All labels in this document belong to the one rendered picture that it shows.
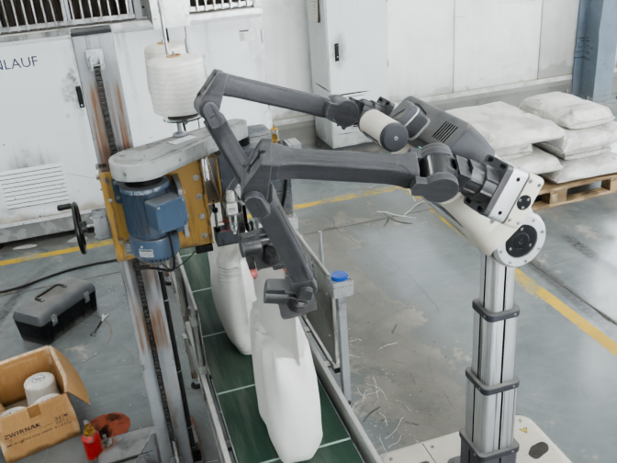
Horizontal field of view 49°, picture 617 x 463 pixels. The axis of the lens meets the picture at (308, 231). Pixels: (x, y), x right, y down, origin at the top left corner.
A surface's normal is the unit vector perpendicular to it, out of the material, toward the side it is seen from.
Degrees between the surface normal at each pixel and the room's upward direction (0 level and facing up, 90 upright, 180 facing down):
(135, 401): 0
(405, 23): 90
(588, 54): 90
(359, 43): 90
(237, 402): 0
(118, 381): 0
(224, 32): 90
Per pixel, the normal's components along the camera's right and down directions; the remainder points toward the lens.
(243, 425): -0.07, -0.90
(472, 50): 0.30, 0.39
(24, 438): 0.53, 0.32
